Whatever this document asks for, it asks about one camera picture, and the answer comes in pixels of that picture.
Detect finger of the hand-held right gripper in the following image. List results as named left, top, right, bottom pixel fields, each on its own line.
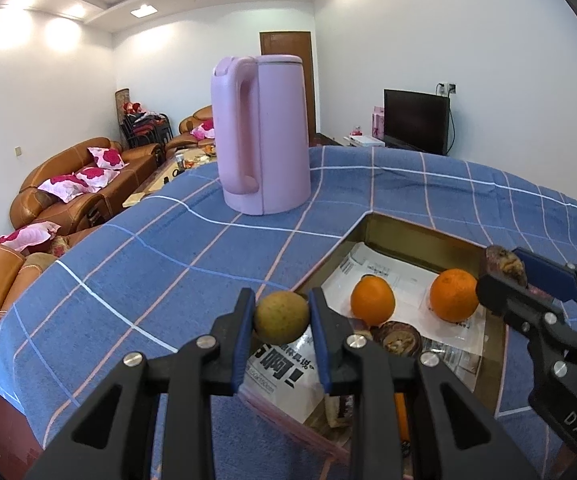
left=475, top=270, right=577, bottom=397
left=512, top=246, right=577, bottom=331

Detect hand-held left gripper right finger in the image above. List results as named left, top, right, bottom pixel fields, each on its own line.
left=308, top=287, right=539, bottom=480

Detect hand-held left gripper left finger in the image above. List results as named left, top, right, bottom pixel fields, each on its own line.
left=23, top=287, right=258, bottom=480

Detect dark brown mangosteen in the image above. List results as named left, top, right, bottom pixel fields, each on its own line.
left=372, top=321, right=423, bottom=361
left=483, top=245, right=528, bottom=288

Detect green-brown small fruit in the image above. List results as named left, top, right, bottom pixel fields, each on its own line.
left=253, top=291, right=311, bottom=346

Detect large orange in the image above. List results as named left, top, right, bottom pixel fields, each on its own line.
left=429, top=268, right=480, bottom=323

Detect round orange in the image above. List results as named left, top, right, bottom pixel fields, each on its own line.
left=351, top=275, right=396, bottom=327

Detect pink tin box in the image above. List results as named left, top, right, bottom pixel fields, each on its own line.
left=238, top=210, right=510, bottom=463

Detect printed paper sheet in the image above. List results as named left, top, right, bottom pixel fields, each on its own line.
left=246, top=242, right=487, bottom=423

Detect blue plaid tablecloth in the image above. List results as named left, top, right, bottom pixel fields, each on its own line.
left=0, top=145, right=577, bottom=480

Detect wooden coffee table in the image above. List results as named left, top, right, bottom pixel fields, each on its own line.
left=122, top=146, right=218, bottom=209

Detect black television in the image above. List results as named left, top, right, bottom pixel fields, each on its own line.
left=384, top=89, right=450, bottom=156

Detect pink electric kettle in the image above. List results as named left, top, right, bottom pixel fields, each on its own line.
left=211, top=55, right=311, bottom=216

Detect white flat box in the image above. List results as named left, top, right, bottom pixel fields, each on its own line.
left=348, top=133, right=385, bottom=149

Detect stacked dark chairs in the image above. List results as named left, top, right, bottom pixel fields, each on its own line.
left=121, top=111, right=174, bottom=150

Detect long brown leather sofa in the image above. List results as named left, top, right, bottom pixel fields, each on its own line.
left=9, top=137, right=166, bottom=232

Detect brown wooden door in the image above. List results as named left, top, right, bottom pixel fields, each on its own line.
left=260, top=31, right=317, bottom=137

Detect black power cable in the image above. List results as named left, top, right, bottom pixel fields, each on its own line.
left=447, top=94, right=457, bottom=156

